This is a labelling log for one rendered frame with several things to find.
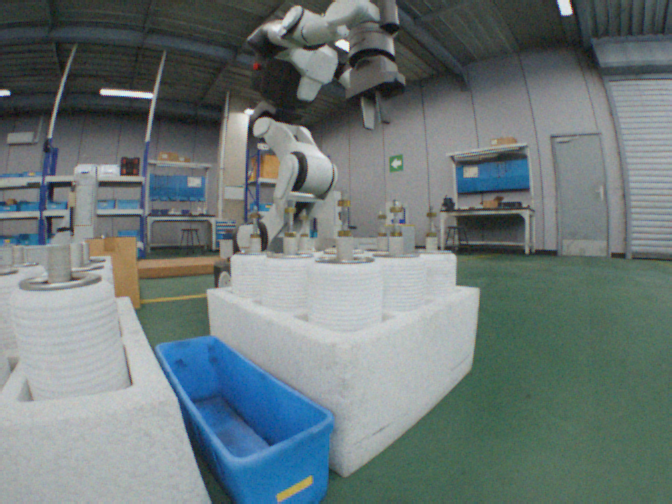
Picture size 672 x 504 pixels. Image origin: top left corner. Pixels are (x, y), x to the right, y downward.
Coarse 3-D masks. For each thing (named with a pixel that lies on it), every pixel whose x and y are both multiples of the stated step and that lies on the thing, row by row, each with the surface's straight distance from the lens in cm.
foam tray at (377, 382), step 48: (240, 336) 47; (288, 336) 34; (336, 336) 30; (384, 336) 31; (432, 336) 42; (288, 384) 37; (336, 384) 30; (384, 384) 34; (432, 384) 47; (336, 432) 33; (384, 432) 39
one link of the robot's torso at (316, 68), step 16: (288, 48) 114; (320, 48) 118; (256, 64) 127; (272, 64) 121; (288, 64) 115; (304, 64) 113; (320, 64) 120; (336, 64) 128; (256, 80) 128; (272, 80) 120; (288, 80) 116; (304, 80) 117; (320, 80) 123; (272, 96) 121; (288, 96) 117; (304, 96) 120
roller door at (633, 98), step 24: (624, 96) 595; (648, 96) 606; (624, 120) 575; (648, 120) 586; (624, 144) 561; (648, 144) 571; (624, 168) 546; (648, 168) 560; (624, 192) 547; (648, 192) 552; (648, 216) 547; (648, 240) 548
